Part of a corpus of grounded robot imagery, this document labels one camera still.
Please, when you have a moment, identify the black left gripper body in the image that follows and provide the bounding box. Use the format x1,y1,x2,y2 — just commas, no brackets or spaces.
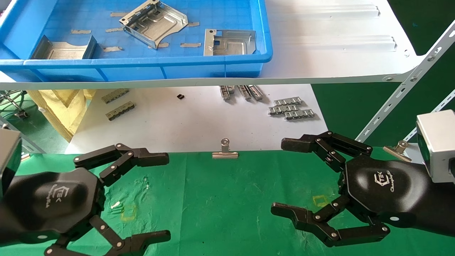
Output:
0,167,106,246

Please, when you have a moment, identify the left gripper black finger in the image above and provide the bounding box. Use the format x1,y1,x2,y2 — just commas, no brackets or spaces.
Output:
44,215,171,256
74,143,170,187

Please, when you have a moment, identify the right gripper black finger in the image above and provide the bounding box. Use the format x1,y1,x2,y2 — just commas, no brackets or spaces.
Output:
281,131,373,173
271,195,391,248

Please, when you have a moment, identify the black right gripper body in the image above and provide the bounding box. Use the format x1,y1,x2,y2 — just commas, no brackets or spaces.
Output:
341,155,455,237

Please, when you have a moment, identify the tall-walled sheet metal bracket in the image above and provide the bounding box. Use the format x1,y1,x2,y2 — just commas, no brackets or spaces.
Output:
119,0,189,49

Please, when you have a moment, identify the silver connector strip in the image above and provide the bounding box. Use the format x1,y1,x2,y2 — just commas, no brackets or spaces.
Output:
268,104,299,116
284,109,316,120
219,85,236,101
273,97,303,106
237,85,252,101
248,85,264,101

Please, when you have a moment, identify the olive connector strip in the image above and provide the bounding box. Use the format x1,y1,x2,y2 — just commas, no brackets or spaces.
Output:
101,89,130,104
106,101,136,121

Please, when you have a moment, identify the yellow cloth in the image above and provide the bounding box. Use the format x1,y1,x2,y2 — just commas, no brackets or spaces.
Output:
28,89,97,143

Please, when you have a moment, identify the white metal shelf board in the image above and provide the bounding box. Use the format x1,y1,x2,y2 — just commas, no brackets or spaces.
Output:
0,0,427,91

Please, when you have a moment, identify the blue plastic bin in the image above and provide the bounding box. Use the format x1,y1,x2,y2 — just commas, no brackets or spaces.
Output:
0,0,273,83

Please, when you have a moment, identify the green table cloth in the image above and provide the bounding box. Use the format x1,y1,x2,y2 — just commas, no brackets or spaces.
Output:
0,148,455,256

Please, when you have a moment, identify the white perforated shelf brace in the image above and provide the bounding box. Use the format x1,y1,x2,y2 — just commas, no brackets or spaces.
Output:
355,20,455,143
403,89,455,143

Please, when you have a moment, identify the metal chair base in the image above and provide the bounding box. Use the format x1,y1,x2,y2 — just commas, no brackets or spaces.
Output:
0,90,29,119

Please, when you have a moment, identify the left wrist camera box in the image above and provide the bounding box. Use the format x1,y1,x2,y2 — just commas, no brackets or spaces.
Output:
0,129,22,198

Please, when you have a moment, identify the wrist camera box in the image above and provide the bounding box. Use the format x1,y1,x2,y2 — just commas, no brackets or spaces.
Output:
415,110,455,184
0,129,22,198

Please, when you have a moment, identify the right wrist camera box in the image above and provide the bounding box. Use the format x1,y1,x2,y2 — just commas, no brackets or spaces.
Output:
415,110,455,184

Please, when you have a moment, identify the sheet metal bracket with flanges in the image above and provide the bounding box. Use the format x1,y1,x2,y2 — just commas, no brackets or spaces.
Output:
30,34,98,60

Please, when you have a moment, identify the flat sheet metal bracket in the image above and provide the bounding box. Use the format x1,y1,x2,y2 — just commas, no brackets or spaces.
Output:
203,29,257,57

